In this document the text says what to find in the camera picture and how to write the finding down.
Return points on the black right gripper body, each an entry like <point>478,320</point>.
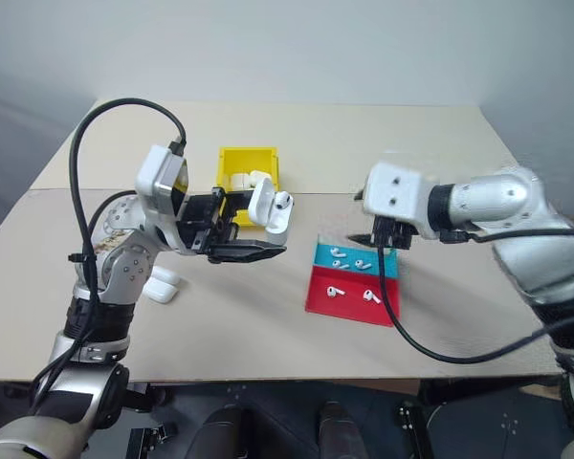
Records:
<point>392,232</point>

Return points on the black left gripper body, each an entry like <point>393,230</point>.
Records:
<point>198,225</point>

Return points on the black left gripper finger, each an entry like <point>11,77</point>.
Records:
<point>246,252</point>
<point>238,198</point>

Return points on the white earbud case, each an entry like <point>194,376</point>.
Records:
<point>270,217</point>
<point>239,181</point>
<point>160,287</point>
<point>259,176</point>

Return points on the white earbud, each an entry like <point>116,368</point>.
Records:
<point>333,291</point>
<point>336,250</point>
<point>283,200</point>
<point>370,296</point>
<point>340,263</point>
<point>361,264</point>

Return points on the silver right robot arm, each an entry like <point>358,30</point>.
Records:
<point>502,196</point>

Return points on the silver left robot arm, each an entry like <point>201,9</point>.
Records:
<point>124,275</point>

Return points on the closed white earbud case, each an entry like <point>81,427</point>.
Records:
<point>160,287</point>
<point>239,181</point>
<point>259,176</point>

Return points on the yellow plastic bin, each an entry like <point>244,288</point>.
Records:
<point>244,160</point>

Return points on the teal flat tray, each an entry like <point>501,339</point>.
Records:
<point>325,258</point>

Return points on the red flat tray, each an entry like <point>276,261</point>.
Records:
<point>349,306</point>

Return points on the dark rounded shape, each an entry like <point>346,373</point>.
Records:
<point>337,428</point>
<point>222,430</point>

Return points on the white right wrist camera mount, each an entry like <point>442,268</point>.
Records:
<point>394,196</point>

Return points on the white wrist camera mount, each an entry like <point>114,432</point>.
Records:
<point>394,196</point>
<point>154,173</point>

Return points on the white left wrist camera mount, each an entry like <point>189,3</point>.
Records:
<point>154,173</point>

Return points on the black table frame bracket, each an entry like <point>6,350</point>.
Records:
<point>413,428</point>
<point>146,440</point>

